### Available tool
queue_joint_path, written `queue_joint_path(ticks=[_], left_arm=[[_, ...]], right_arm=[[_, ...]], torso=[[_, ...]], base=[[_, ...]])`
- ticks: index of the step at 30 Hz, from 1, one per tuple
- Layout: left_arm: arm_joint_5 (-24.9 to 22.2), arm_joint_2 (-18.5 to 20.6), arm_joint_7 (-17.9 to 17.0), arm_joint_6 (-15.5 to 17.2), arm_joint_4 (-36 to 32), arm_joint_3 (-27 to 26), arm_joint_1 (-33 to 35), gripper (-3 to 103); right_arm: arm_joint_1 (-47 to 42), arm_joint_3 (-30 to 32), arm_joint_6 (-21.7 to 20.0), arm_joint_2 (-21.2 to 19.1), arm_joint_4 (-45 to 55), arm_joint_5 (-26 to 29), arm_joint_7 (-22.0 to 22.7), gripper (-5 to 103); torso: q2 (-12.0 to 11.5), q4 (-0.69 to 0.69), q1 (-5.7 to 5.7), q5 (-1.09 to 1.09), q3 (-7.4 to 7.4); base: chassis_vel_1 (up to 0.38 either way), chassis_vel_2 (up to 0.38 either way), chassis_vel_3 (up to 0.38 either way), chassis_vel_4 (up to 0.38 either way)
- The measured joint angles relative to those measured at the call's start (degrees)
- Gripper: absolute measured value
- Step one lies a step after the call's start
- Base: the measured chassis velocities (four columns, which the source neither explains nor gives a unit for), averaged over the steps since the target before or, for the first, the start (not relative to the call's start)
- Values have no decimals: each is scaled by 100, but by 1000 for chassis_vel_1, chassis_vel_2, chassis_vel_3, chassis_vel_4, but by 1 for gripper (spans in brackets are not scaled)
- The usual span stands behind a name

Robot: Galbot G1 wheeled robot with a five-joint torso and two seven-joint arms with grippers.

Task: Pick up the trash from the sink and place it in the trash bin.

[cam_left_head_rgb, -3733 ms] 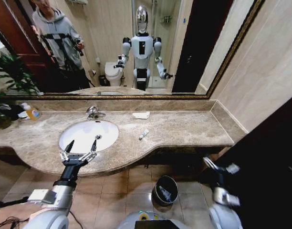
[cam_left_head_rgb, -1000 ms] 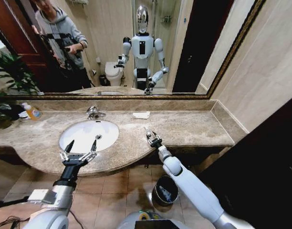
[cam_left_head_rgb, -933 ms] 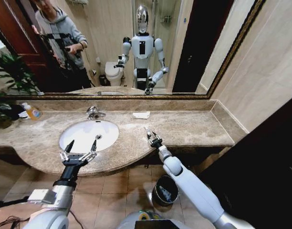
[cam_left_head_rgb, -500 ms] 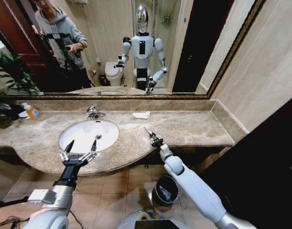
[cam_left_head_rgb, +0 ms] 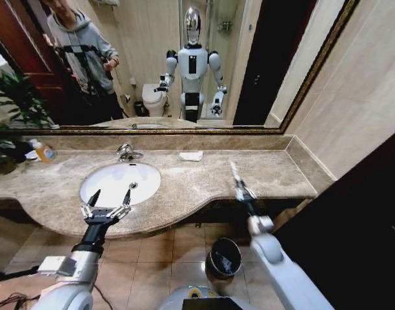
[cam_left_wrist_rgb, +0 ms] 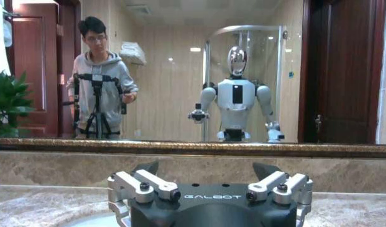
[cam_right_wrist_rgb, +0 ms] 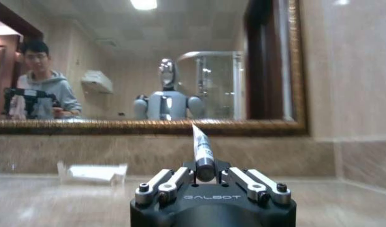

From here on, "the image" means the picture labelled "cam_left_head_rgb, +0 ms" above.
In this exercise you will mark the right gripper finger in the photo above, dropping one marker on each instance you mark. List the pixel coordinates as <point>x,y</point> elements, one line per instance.
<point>239,184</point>
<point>251,195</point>

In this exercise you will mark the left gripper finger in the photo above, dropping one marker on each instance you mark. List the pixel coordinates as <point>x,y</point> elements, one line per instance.
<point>123,209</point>
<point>89,208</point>

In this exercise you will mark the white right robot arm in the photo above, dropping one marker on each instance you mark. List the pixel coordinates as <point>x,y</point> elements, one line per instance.
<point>281,274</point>

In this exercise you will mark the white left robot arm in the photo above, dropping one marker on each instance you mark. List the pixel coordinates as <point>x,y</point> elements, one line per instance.
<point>71,295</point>

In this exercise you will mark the white oval sink basin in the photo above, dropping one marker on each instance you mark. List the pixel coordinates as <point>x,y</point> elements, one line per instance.
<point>120,184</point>

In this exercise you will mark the chrome sink drain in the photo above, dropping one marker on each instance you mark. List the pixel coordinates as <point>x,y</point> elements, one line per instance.
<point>133,185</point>

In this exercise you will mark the round bin with black liner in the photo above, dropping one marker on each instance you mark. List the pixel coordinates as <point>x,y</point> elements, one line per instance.
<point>224,258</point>

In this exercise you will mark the small black floor bin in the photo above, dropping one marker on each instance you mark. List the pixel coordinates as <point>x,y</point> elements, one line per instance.
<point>140,109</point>

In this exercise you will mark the white folded towel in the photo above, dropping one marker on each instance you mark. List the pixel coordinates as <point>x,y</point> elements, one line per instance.
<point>191,156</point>

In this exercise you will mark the chrome faucet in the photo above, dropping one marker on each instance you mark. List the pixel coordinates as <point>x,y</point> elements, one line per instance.
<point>126,151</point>

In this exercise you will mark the orange liquid soap bottle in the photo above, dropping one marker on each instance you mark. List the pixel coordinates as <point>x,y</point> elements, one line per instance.
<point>46,154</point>

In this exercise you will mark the dark wooden cabinet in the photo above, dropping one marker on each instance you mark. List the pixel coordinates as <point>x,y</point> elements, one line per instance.
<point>352,226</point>

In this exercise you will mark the white toilet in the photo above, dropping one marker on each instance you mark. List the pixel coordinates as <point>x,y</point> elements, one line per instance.
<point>154,100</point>

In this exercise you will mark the white robot mirror reflection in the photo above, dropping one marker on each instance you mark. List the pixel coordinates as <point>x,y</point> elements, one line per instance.
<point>192,68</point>

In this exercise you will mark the green potted plant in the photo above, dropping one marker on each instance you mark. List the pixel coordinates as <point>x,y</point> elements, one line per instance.
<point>13,97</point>

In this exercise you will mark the person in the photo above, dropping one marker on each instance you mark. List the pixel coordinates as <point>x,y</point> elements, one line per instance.
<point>84,42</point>

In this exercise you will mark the dark gold-framed wall mirror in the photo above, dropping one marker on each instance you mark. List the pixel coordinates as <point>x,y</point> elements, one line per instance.
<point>184,130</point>

